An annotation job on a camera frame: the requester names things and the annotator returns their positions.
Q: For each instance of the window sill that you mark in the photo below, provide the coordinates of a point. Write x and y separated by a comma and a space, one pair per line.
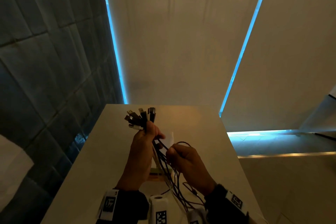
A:
273, 143

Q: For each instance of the person's left hand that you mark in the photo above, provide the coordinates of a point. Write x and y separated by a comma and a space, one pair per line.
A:
139, 160

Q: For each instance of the white table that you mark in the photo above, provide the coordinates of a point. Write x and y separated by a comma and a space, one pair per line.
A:
204, 124

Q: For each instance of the white pillow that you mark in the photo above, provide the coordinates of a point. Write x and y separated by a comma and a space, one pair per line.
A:
13, 171

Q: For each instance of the white plastic pouch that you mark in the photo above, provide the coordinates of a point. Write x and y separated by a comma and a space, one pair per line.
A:
169, 138

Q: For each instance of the black tripod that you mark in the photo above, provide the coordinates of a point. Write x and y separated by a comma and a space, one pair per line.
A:
326, 135

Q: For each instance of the person's right hand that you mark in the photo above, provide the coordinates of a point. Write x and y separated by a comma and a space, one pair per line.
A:
191, 166

